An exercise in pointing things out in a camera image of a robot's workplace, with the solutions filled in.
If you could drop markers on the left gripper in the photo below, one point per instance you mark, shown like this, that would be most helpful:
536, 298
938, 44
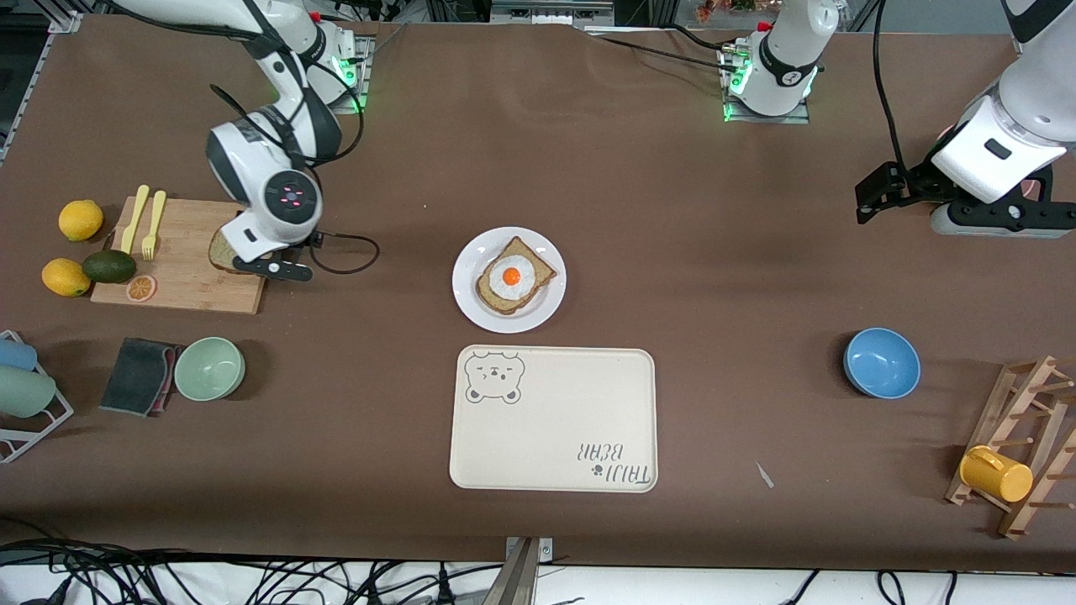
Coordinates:
915, 185

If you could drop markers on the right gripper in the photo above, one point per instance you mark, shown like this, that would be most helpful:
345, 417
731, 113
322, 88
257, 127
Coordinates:
292, 253

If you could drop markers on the plain bread slice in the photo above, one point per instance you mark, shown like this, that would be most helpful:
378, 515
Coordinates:
218, 252

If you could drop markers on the white round plate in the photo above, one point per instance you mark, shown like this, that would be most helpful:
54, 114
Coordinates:
471, 302

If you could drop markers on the fried egg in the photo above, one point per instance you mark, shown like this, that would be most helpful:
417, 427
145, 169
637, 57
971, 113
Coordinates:
511, 277

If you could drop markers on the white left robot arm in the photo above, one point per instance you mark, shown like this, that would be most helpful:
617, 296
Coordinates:
786, 59

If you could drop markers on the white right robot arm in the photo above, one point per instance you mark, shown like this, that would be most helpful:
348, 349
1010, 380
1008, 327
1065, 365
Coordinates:
252, 151

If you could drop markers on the wooden cutting board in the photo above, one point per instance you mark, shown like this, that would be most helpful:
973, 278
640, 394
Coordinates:
176, 290

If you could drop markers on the yellow plastic fork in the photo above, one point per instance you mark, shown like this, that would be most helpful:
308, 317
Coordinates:
154, 223

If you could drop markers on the yellow plastic knife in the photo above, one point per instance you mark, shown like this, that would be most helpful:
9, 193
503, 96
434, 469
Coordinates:
134, 220

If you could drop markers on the orange slice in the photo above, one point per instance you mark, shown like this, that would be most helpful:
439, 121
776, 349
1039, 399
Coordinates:
141, 288

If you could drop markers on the pale green bowl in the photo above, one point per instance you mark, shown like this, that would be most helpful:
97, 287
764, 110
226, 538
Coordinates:
209, 369

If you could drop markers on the green avocado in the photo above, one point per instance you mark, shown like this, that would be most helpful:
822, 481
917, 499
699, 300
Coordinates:
109, 266

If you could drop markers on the yellow lemon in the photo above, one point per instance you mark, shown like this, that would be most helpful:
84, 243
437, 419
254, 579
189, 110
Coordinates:
65, 277
81, 221

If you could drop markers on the blue bowl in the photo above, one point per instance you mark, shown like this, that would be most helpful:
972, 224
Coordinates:
882, 363

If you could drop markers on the dark grey folded cloth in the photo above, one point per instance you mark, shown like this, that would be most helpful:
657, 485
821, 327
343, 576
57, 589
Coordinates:
134, 376

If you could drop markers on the wooden mug rack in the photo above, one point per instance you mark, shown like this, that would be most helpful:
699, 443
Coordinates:
1021, 395

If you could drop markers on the light blue cup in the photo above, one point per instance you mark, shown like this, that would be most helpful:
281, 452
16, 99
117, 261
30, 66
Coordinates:
15, 355

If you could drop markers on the pale green cup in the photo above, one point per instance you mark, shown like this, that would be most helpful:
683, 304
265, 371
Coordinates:
25, 392

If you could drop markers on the yellow mug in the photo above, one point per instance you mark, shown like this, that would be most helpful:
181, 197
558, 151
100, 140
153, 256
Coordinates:
996, 475

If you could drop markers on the grey tape scrap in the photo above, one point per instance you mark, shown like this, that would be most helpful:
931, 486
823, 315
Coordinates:
764, 475

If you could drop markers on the cream bear print tray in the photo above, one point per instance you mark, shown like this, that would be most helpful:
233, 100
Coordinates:
555, 420

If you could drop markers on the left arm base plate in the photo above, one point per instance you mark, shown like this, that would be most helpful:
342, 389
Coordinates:
799, 119

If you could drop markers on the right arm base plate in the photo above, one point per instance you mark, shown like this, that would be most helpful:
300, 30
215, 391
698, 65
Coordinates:
363, 76

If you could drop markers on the grey switch box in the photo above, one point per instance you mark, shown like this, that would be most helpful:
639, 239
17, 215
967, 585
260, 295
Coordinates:
551, 12

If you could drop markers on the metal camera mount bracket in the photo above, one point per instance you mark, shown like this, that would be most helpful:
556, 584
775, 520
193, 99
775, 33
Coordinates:
525, 571

